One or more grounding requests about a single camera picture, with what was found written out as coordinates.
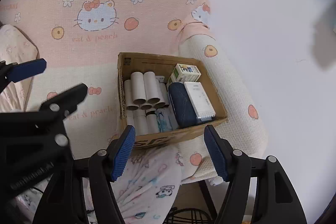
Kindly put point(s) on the black metal frame leg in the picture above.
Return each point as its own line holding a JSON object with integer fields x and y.
{"x": 208, "y": 200}

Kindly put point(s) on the pink cream printed blanket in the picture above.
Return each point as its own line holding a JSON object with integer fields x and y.
{"x": 147, "y": 16}

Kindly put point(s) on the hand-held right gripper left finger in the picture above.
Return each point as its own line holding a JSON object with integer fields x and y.
{"x": 123, "y": 153}

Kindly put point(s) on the navy fabric pouch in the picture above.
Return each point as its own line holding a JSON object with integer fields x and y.
{"x": 182, "y": 106}

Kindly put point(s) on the stack of white tubes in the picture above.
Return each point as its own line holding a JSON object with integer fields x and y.
{"x": 147, "y": 90}

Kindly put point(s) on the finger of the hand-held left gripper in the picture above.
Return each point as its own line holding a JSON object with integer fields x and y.
{"x": 29, "y": 70}
{"x": 65, "y": 99}

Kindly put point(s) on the flat white packet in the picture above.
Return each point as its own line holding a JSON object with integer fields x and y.
{"x": 200, "y": 100}

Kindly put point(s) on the brown cardboard box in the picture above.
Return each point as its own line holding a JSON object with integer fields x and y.
{"x": 157, "y": 138}

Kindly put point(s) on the blue white plastic packet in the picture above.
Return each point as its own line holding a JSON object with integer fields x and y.
{"x": 164, "y": 121}

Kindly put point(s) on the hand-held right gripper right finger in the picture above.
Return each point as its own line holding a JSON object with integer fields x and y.
{"x": 216, "y": 153}

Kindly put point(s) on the pale printed pillow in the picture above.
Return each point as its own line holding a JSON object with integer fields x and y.
{"x": 15, "y": 56}

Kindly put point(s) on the white cartoon printed quilt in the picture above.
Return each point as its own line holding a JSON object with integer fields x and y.
{"x": 147, "y": 182}

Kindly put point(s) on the green white small carton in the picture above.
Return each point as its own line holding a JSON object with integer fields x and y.
{"x": 185, "y": 73}

